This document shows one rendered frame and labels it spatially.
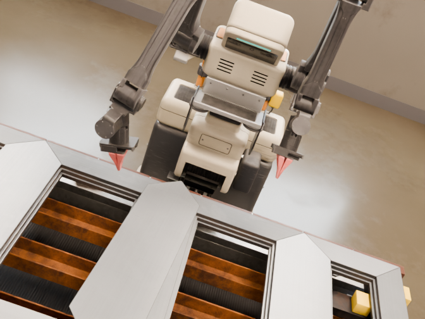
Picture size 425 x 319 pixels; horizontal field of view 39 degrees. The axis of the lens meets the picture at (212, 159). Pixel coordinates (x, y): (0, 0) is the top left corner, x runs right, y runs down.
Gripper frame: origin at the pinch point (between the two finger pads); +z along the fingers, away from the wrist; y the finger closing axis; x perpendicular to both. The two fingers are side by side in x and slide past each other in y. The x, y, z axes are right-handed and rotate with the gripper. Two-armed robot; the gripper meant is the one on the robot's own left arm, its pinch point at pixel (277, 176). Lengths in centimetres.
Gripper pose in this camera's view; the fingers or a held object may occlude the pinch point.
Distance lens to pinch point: 192.2
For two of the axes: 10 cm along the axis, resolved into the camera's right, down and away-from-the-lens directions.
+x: 0.1, -0.9, 10.0
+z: -3.4, 9.4, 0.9
